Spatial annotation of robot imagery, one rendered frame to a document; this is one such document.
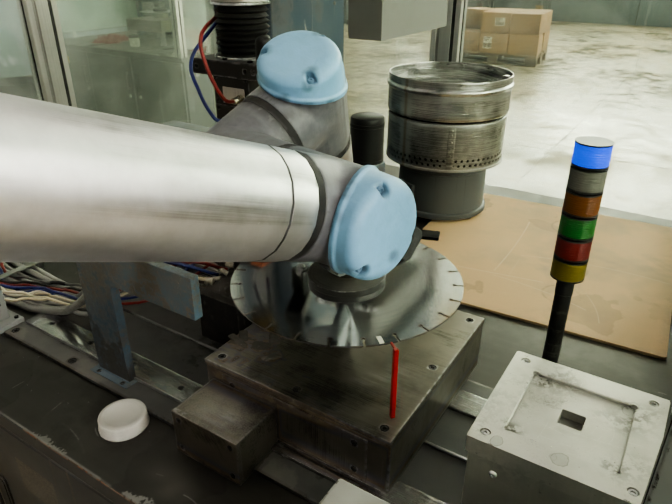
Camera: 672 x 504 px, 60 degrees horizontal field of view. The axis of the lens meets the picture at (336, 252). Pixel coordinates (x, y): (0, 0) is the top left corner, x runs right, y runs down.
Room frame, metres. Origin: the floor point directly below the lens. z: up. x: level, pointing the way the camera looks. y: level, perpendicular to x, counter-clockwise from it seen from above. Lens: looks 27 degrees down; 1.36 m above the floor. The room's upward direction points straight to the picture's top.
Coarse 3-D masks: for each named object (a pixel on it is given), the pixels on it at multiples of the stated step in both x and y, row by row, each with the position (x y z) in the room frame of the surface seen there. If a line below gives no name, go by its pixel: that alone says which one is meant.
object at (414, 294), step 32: (416, 256) 0.80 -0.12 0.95; (256, 288) 0.70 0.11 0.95; (288, 288) 0.70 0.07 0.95; (384, 288) 0.70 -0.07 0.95; (416, 288) 0.70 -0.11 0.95; (448, 288) 0.70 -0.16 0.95; (256, 320) 0.62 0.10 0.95; (288, 320) 0.62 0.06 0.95; (320, 320) 0.62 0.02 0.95; (352, 320) 0.62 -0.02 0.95; (384, 320) 0.62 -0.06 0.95; (416, 320) 0.62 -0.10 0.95
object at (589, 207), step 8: (568, 192) 0.70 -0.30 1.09; (568, 200) 0.70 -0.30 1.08; (576, 200) 0.69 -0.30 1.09; (584, 200) 0.68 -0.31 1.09; (592, 200) 0.68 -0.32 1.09; (600, 200) 0.69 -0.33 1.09; (568, 208) 0.70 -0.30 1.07; (576, 208) 0.69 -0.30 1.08; (584, 208) 0.68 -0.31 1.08; (592, 208) 0.68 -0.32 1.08; (576, 216) 0.69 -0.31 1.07; (584, 216) 0.68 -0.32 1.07; (592, 216) 0.68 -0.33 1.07
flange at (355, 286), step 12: (312, 264) 0.76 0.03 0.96; (312, 276) 0.72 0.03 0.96; (324, 276) 0.72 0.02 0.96; (336, 276) 0.71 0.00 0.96; (348, 276) 0.71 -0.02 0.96; (384, 276) 0.72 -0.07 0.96; (324, 288) 0.69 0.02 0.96; (336, 288) 0.69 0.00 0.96; (348, 288) 0.69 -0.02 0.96; (360, 288) 0.69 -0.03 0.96; (372, 288) 0.69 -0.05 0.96
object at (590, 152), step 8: (584, 136) 0.73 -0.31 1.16; (592, 136) 0.73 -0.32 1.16; (576, 144) 0.70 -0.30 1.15; (584, 144) 0.69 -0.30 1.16; (592, 144) 0.69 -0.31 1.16; (600, 144) 0.69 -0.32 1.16; (608, 144) 0.69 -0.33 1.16; (576, 152) 0.70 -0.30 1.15; (584, 152) 0.69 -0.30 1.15; (592, 152) 0.68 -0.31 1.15; (600, 152) 0.68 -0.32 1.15; (608, 152) 0.69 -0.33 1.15; (576, 160) 0.70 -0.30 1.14; (584, 160) 0.69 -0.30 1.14; (592, 160) 0.68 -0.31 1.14; (600, 160) 0.68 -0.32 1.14; (608, 160) 0.69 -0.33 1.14; (584, 168) 0.69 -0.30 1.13; (592, 168) 0.68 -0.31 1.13; (600, 168) 0.68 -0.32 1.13
